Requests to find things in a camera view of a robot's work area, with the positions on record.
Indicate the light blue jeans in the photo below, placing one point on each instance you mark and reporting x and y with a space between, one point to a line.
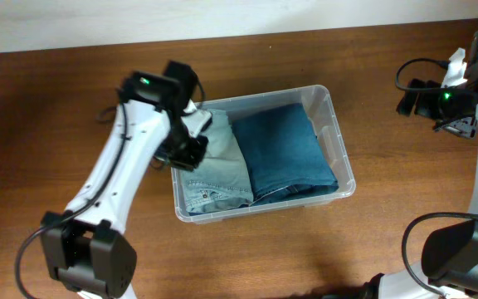
221 181

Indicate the clear plastic storage bin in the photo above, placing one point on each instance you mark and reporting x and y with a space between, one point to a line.
319 108

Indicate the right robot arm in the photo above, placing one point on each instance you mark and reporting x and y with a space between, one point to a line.
449 262

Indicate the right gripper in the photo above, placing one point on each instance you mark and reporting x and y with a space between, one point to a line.
426 106

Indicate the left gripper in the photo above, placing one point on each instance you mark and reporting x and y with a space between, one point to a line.
191 160

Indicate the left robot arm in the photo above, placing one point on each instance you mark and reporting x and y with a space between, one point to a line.
85 247

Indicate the dark blue jeans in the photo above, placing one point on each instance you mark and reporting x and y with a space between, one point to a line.
283 156

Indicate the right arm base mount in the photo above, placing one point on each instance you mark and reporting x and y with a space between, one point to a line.
355 290

